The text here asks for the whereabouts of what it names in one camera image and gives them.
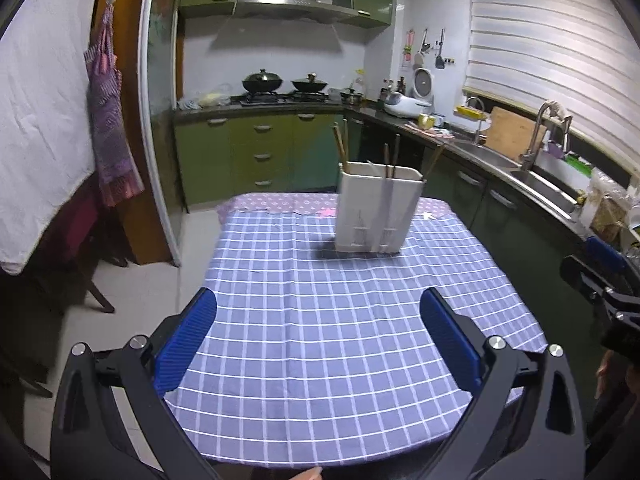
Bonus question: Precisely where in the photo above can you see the black gas stove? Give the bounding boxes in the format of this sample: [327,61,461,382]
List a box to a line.
[240,92,331,107]

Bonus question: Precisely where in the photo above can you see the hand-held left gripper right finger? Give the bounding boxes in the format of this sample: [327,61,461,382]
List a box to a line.
[420,287,587,480]

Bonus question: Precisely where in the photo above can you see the black wok with lid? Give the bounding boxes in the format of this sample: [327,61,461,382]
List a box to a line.
[242,69,284,95]
[291,73,330,95]

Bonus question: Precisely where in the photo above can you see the white hanging sheet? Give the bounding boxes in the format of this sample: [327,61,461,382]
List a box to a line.
[0,0,108,276]

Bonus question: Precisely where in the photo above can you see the pink checked apron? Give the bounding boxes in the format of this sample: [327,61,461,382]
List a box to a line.
[84,0,146,207]

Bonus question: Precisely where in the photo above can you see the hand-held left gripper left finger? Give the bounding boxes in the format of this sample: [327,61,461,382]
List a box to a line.
[50,287,218,480]

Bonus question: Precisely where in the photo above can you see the pink counter cloth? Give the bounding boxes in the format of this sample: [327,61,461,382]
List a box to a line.
[404,122,456,140]

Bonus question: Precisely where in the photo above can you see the plastic bag with food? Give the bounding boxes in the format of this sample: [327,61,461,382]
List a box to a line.
[177,89,233,110]

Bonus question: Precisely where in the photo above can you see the white rice cooker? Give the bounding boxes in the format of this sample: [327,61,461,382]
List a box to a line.
[382,92,432,118]

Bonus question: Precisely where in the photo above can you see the white plastic utensil holder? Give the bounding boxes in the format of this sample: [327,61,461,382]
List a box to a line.
[334,161,426,255]

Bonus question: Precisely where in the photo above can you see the tall steel faucet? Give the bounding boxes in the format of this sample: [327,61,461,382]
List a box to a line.
[520,101,573,171]

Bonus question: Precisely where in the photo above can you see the dark stone countertop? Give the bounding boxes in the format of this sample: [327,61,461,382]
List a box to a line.
[172,97,640,261]

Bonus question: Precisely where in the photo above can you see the sliding glass door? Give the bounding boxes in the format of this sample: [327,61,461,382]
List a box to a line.
[140,0,186,266]

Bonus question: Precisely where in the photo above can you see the dark sauce bottles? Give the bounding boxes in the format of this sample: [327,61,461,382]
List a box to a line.
[380,76,407,101]

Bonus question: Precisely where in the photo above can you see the wooden cutting board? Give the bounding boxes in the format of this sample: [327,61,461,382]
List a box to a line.
[484,106,548,161]

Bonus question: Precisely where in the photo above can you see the green lower cabinets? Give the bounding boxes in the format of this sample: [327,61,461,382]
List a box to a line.
[172,110,366,206]

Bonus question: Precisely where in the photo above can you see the dark wooden chair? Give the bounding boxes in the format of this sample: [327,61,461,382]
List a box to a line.
[45,180,131,313]

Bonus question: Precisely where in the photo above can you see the small steel faucet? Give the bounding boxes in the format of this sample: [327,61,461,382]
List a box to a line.
[462,96,486,146]

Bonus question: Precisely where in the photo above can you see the clear bag of food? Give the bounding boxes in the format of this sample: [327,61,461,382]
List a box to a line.
[580,169,631,243]

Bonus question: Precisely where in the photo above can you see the blue checked tablecloth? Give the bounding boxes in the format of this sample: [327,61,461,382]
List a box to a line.
[165,205,548,471]

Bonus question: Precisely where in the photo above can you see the person's right hand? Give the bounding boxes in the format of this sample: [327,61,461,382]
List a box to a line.
[595,350,618,401]

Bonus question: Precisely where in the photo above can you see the white round-faced appliance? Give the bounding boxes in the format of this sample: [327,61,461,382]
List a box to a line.
[411,67,437,103]

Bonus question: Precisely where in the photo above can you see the white window blind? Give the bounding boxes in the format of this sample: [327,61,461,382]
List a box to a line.
[465,0,640,171]

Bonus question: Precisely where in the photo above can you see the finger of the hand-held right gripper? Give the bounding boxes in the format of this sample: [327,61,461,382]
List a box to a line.
[585,236,640,293]
[560,255,640,326]

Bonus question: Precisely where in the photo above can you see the purple patterned cloth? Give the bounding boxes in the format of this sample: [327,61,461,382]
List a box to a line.
[217,192,453,222]

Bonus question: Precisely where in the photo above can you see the steel double sink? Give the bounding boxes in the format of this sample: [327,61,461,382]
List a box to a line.
[450,140,586,221]

